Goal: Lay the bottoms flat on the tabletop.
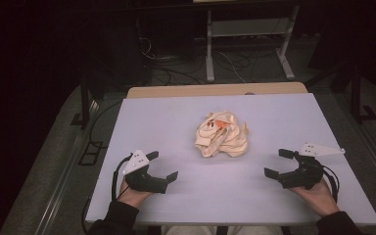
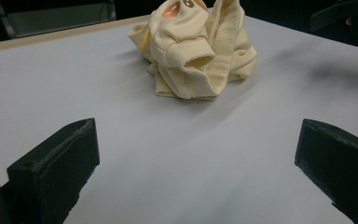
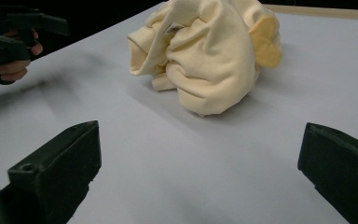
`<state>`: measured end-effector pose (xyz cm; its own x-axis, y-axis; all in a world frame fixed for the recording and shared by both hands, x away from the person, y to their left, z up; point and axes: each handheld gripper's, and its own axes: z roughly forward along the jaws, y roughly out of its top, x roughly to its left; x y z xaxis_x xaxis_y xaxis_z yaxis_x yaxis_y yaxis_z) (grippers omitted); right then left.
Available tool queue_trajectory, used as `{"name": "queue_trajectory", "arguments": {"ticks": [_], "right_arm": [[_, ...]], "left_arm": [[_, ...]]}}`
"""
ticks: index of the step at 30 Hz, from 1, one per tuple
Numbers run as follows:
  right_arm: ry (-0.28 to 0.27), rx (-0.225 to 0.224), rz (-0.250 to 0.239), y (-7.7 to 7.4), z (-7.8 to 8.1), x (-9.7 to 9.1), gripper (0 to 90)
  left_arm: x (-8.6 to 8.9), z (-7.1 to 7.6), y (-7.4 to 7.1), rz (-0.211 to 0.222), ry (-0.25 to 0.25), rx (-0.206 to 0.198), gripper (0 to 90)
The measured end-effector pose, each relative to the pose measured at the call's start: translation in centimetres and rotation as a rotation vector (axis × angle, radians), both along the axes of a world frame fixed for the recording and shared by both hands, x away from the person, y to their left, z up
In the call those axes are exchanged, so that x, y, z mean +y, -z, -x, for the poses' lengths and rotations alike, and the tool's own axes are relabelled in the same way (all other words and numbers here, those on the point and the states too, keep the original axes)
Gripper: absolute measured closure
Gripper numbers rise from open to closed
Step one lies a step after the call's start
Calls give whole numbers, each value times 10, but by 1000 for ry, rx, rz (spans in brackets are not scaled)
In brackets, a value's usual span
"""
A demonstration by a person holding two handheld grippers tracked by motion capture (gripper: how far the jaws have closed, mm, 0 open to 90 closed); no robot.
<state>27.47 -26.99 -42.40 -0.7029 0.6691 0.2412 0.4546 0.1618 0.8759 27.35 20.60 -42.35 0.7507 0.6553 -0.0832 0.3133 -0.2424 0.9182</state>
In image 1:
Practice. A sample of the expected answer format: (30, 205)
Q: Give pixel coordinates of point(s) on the person's right hand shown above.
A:
(319, 199)

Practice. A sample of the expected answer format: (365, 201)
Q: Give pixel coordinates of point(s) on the cream baby pants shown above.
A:
(222, 137)

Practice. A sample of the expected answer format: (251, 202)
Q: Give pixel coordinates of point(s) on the person's left hand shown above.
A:
(132, 196)

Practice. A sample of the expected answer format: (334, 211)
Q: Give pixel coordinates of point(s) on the white metal stand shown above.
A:
(248, 27)

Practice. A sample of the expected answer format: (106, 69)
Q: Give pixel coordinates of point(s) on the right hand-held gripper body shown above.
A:
(303, 174)

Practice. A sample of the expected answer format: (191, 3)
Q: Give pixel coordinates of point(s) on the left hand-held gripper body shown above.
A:
(143, 182)

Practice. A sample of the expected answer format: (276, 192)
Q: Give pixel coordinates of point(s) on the black metal stand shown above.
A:
(355, 94)
(84, 107)

